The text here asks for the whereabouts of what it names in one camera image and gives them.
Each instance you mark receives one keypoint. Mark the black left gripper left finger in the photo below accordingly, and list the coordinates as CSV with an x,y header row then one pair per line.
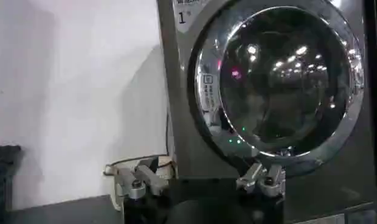
x,y
147,178

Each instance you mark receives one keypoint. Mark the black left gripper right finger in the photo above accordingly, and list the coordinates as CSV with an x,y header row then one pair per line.
x,y
272,182

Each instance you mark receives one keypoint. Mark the grey dryer machine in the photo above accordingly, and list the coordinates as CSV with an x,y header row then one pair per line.
x,y
188,146

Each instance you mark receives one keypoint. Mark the round glass dryer door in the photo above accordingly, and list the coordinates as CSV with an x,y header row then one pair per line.
x,y
282,91

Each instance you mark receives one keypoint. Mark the dark laundry basket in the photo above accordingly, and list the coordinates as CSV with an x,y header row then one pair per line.
x,y
4,170

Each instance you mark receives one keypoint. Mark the white number label sticker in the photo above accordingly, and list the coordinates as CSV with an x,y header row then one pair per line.
x,y
186,15

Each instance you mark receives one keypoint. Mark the black vertical frame post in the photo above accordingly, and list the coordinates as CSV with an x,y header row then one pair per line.
x,y
374,91

